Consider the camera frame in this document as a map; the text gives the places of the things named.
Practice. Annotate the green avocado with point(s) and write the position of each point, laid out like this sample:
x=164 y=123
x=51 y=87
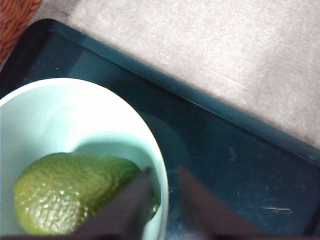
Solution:
x=65 y=190

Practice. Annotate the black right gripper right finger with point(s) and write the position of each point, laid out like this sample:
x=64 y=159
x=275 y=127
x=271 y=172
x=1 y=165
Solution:
x=202 y=210

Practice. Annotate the black tray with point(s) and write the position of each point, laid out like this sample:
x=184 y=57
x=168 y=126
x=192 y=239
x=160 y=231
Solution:
x=225 y=155

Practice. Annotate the brown wicker basket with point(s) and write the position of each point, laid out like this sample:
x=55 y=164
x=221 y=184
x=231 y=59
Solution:
x=15 y=22

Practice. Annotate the teal bowl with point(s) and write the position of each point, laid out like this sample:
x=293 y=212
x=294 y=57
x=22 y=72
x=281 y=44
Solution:
x=62 y=115

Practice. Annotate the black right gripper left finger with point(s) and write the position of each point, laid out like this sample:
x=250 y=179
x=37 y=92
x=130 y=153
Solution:
x=130 y=210

